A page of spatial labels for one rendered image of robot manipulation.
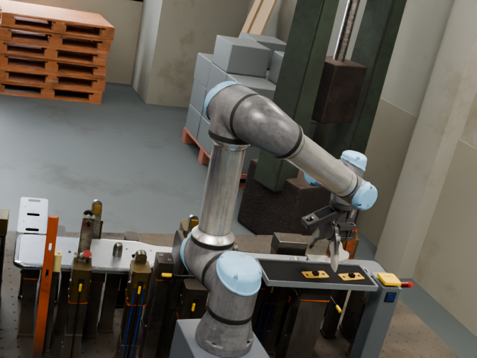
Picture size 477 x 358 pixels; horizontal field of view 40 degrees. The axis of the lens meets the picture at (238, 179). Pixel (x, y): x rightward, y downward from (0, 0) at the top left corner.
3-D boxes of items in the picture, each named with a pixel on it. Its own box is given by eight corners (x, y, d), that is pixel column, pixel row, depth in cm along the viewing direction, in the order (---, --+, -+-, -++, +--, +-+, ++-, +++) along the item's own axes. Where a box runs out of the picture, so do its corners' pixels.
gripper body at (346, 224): (352, 243, 198) (363, 207, 193) (329, 243, 194) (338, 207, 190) (338, 231, 204) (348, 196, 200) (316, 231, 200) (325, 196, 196)
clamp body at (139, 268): (132, 356, 221) (150, 260, 208) (135, 378, 211) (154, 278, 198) (113, 356, 219) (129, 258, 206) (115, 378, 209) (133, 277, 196)
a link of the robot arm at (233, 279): (223, 324, 159) (234, 276, 154) (196, 295, 169) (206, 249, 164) (262, 317, 166) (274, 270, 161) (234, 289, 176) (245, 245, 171)
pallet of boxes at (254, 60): (300, 192, 608) (332, 67, 567) (221, 187, 576) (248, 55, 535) (250, 145, 713) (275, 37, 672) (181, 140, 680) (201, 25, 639)
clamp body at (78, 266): (79, 352, 217) (92, 258, 205) (80, 371, 208) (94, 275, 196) (58, 352, 215) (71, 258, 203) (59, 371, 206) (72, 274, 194)
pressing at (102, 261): (374, 258, 264) (375, 255, 264) (400, 288, 244) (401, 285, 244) (15, 234, 222) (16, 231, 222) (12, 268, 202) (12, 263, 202)
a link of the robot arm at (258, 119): (279, 101, 142) (388, 187, 174) (251, 86, 150) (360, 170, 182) (249, 145, 142) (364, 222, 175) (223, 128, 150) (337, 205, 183)
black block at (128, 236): (125, 295, 255) (137, 228, 245) (128, 309, 246) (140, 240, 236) (112, 295, 254) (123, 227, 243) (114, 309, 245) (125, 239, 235)
